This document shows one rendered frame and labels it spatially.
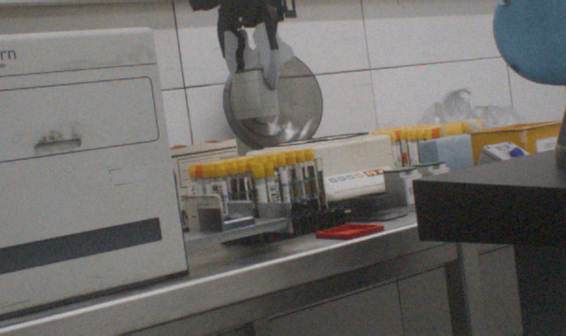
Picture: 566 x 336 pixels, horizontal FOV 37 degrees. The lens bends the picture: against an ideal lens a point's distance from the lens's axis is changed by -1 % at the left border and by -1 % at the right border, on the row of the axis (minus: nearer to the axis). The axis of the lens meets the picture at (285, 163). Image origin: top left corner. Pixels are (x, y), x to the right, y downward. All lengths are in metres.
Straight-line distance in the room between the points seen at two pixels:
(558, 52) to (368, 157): 0.73
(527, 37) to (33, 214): 0.55
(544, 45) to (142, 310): 0.51
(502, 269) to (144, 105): 1.58
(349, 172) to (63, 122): 0.71
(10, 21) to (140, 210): 0.73
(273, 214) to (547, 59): 0.44
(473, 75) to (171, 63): 0.92
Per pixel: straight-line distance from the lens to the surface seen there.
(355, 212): 1.33
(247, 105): 1.19
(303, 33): 1.99
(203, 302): 1.01
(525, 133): 1.54
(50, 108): 0.97
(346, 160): 1.56
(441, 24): 2.30
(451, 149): 1.49
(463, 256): 1.33
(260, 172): 1.20
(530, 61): 0.93
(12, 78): 0.96
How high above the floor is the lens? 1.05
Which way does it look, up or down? 3 degrees down
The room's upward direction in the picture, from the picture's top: 8 degrees counter-clockwise
